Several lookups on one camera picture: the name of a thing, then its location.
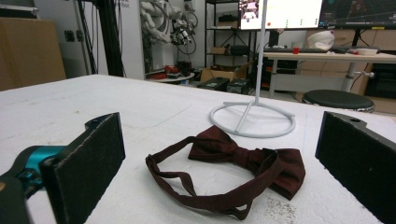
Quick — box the open cardboard box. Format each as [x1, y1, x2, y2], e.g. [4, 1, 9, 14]
[199, 62, 254, 83]

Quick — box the black equipment case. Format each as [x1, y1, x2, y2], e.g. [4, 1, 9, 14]
[197, 77, 232, 92]

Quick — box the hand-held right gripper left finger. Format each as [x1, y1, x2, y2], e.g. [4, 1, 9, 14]
[0, 112, 127, 224]

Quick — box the bright computer monitor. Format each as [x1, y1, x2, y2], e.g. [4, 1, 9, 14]
[238, 0, 324, 31]

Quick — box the dark computer monitor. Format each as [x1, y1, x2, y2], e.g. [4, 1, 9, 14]
[318, 0, 396, 30]

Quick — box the black metal shelf rack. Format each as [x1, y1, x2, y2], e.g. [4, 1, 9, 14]
[204, 0, 260, 69]

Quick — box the black round stool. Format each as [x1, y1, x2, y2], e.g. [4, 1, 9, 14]
[302, 89, 375, 113]

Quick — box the white helmet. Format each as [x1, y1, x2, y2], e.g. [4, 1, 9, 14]
[305, 30, 336, 51]

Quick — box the black tripod stand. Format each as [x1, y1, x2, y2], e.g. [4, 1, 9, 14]
[76, 0, 127, 78]

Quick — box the white metal stand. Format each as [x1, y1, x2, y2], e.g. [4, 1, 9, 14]
[208, 0, 296, 139]

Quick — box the white desk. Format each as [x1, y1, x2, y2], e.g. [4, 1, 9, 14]
[262, 51, 396, 100]

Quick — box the dark red bow tie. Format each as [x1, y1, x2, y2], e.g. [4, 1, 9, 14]
[145, 125, 306, 221]

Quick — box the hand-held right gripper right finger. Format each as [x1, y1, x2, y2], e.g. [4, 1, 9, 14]
[315, 110, 396, 224]

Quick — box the black keyboard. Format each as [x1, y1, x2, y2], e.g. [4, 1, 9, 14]
[263, 46, 329, 54]

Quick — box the large brown cardboard box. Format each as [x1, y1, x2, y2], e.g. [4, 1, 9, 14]
[0, 17, 67, 92]

